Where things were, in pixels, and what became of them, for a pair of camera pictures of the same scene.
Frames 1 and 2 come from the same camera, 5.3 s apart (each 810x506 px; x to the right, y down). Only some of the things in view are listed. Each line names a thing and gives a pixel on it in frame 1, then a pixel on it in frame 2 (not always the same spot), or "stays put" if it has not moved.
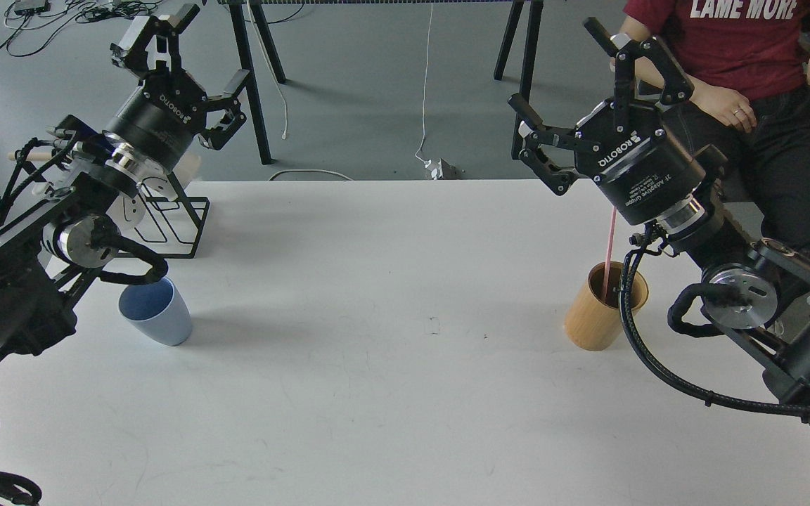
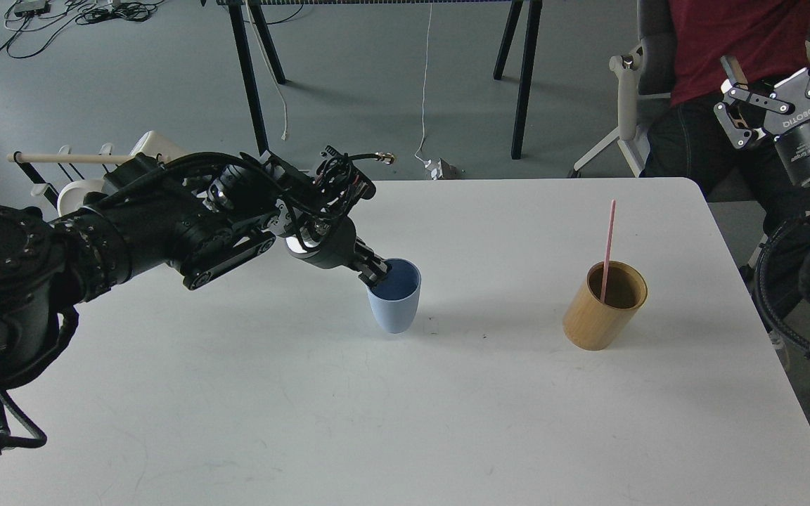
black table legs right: x=535 y=20 stays put
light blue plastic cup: x=157 y=310 to x=394 y=301
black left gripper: x=159 y=120 to x=331 y=242
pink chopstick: x=609 y=253 stays put
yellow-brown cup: x=595 y=325 stays put
